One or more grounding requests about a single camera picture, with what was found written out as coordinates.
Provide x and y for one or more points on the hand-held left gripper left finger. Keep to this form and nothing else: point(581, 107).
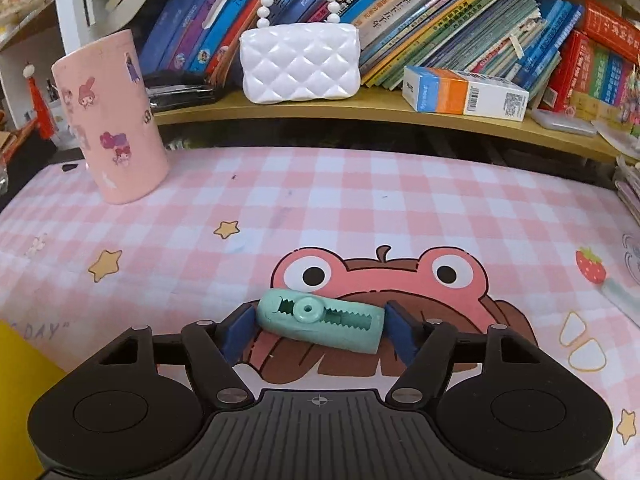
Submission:
point(240, 332)

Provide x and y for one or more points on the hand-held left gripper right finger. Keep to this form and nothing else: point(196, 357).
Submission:
point(400, 332)

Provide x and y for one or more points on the teal crocodile clip toy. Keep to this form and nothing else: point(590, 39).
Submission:
point(280, 317)

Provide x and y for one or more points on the yellow cardboard box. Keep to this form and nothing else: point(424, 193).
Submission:
point(20, 375)

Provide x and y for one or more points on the pink checked tablecloth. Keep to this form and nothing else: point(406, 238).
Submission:
point(350, 210)

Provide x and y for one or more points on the wooden bookshelf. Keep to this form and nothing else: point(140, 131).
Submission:
point(350, 112)

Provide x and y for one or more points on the pink sticker cup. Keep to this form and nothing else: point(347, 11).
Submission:
point(110, 125)

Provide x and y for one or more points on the orange white blue carton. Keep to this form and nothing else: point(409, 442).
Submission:
point(450, 92)

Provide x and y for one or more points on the flat black case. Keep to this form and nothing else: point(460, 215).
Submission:
point(180, 92)

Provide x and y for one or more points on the clear plastic case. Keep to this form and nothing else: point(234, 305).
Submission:
point(565, 122)

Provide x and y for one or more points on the stack of papers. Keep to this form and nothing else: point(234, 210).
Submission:
point(627, 185)

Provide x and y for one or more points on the white quilted handbag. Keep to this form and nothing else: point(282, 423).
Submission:
point(300, 65)

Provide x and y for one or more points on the red tassel doll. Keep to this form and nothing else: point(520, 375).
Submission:
point(40, 105)

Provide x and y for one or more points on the row of colourful books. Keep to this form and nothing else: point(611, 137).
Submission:
point(425, 20)

